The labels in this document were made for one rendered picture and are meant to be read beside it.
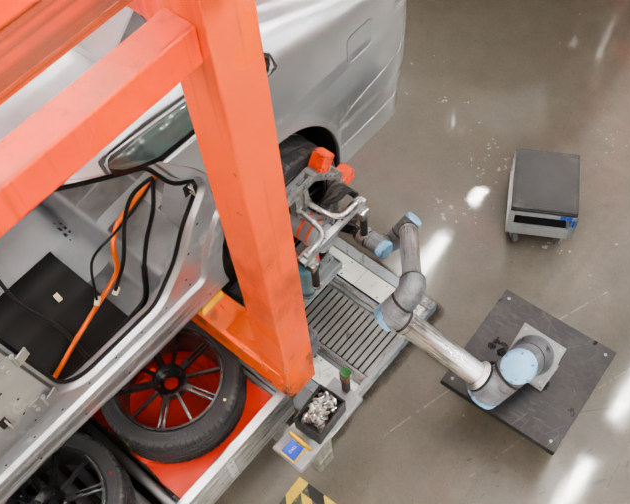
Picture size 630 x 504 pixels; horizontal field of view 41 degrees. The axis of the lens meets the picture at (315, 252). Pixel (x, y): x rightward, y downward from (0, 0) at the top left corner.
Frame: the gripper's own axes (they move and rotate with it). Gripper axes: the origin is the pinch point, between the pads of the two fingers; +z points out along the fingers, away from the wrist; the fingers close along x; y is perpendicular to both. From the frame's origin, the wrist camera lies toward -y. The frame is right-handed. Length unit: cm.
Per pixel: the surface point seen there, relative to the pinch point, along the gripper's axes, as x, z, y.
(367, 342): -56, -42, 26
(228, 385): -75, -19, -56
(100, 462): -118, 0, -99
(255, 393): -85, -23, -33
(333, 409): -57, -65, -46
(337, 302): -52, -13, 37
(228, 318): -49, -4, -55
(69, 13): 90, -47, -244
